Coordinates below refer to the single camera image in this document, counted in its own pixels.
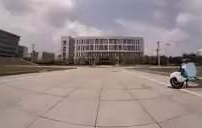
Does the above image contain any large white grid-window building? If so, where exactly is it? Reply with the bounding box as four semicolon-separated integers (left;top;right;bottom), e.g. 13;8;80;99
60;35;145;65

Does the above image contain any row of trees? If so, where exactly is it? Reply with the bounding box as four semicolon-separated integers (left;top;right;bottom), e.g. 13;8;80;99
57;53;184;66

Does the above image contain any grey concrete slab pavement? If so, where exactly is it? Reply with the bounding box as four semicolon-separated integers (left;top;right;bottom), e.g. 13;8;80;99
0;65;202;128

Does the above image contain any low grey building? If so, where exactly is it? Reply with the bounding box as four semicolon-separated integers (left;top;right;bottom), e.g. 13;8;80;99
16;45;56;63

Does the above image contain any tall lamp pole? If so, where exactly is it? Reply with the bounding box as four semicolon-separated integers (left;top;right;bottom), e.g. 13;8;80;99
156;41;162;67

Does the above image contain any white and blue scooter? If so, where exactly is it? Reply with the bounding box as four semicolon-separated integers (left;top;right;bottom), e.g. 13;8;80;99
169;44;202;90

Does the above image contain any grass embankment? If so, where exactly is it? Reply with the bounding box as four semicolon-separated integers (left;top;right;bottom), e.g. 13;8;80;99
0;55;77;78

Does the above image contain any dark grey office building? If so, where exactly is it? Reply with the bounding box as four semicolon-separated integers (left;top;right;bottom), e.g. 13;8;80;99
0;27;22;58

